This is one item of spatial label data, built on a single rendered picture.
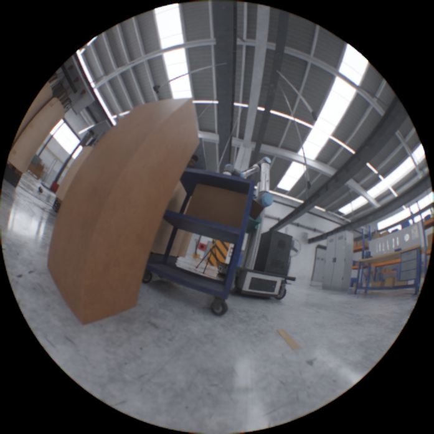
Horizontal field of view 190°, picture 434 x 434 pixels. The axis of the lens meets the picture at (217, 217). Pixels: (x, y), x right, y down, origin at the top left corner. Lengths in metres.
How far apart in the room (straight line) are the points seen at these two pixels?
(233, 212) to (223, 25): 4.63
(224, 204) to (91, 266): 0.81
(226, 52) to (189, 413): 4.87
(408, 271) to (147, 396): 3.55
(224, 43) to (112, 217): 4.52
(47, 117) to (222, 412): 2.53
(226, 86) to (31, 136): 4.55
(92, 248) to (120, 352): 0.28
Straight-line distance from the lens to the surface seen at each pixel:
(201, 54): 10.64
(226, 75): 4.58
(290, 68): 9.87
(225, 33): 4.60
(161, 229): 1.27
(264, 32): 8.19
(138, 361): 0.42
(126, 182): 0.38
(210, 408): 0.38
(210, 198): 0.92
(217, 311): 0.82
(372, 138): 6.99
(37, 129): 2.28
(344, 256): 4.86
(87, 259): 0.37
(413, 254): 3.50
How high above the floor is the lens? 0.33
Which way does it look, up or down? 18 degrees up
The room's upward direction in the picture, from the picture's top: 17 degrees clockwise
